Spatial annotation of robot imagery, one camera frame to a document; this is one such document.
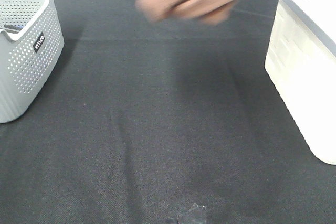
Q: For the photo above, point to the black table cloth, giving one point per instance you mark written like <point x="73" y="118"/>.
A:
<point x="139" y="121"/>

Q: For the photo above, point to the white storage box grey rim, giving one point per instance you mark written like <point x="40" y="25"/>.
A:
<point x="300" y="61"/>

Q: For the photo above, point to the dark item inside basket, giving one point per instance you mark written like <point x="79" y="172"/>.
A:
<point x="12" y="29"/>

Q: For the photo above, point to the grey perforated plastic basket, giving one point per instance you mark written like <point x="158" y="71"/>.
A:
<point x="28" y="57"/>

